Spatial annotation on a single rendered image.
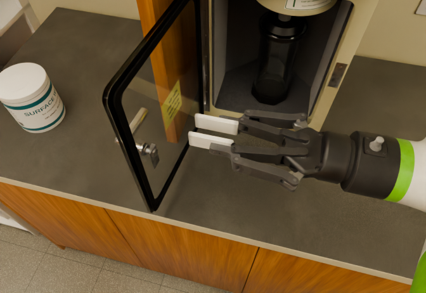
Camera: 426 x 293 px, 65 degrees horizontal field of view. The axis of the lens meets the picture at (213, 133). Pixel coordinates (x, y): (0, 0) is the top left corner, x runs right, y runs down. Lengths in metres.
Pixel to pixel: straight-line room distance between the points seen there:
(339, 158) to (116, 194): 0.57
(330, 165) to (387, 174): 0.07
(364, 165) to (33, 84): 0.78
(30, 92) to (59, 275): 1.14
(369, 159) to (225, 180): 0.45
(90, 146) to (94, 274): 0.98
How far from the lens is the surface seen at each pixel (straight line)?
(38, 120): 1.01
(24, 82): 0.98
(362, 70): 1.20
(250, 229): 0.81
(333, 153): 0.49
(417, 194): 0.52
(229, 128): 0.53
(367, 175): 0.50
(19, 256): 2.01
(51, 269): 1.92
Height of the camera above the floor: 1.70
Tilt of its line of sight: 55 degrees down
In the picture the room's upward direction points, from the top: straight up
